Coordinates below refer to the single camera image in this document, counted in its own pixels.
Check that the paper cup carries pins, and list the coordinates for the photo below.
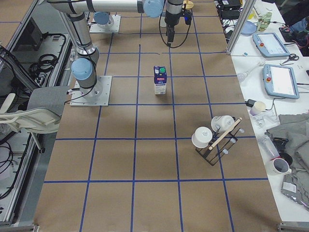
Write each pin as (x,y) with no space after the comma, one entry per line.
(257,108)

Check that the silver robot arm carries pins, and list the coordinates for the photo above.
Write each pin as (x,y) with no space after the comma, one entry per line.
(74,10)

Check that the white bowl on rack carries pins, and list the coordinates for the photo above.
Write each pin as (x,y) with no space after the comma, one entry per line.
(201,137)

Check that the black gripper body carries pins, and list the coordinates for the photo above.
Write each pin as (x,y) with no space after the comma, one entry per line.
(173,20)

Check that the black wire cup rack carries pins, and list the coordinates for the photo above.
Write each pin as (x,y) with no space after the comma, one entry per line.
(221,143)

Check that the light blue plate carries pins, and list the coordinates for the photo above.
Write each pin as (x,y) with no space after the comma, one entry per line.
(249,28)

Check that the lower teach pendant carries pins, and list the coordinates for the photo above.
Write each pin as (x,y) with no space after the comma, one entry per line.
(280,81)

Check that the white mug on rack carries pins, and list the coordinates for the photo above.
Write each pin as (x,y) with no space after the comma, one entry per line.
(221,123)

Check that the upper teach pendant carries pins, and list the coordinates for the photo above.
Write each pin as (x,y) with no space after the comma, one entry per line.
(270,45)

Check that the blue white milk carton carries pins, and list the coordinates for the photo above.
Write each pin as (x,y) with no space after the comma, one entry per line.
(160,80)

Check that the teach pendant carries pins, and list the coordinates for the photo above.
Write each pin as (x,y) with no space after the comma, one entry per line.
(270,45)
(280,81)

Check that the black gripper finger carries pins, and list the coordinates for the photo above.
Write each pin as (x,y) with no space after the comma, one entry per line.
(169,41)

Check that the grey office chair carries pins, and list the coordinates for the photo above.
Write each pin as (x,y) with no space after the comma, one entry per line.
(43,113)

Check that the black scissors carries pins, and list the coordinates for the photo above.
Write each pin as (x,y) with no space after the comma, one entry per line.
(292,57)

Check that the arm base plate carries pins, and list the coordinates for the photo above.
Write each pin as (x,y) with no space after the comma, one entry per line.
(98,96)
(112,25)

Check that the white mug dark interior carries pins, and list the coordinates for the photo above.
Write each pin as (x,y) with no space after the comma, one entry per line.
(277,166)

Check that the grey cloth pile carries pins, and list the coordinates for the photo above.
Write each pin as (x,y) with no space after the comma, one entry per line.
(295,128)

